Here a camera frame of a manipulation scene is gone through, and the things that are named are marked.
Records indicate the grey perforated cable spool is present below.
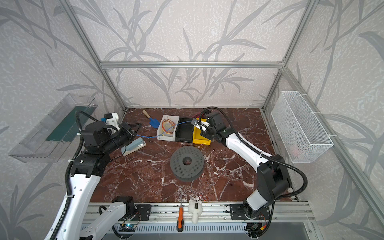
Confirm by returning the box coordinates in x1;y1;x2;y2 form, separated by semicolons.
170;146;205;182

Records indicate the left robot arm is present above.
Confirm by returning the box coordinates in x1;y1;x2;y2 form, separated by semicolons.
46;111;137;240

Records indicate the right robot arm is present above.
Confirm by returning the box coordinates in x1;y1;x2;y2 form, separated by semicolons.
192;107;308;220

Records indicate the yellow plastic bin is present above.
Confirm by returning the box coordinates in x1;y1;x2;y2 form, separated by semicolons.
192;118;211;146

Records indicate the black plastic bin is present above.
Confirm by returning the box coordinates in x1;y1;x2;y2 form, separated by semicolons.
175;117;195;143

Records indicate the white plastic bin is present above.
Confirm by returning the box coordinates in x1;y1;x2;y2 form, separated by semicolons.
157;115;180;142

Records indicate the white plastic part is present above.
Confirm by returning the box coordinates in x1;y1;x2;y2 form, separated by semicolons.
188;199;203;224

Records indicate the pink object in basket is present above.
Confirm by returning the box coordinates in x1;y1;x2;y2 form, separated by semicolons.
289;145;305;158

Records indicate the green circuit board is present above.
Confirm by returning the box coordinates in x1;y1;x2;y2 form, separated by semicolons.
118;223;137;233

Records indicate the blue brush wooden handle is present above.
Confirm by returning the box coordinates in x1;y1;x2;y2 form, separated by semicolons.
143;110;160;129

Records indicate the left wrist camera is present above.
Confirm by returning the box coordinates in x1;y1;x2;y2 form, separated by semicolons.
101;113;120;132

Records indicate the red cable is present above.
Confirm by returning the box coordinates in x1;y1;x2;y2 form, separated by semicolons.
161;118;177;134

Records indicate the clear plastic wall tray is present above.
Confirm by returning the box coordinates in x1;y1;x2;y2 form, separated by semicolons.
9;94;98;163

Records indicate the white wire mesh basket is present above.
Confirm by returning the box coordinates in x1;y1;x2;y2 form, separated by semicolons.
271;91;334;164

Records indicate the orange handled screwdriver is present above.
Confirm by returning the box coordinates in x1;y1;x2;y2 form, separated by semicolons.
177;203;184;233

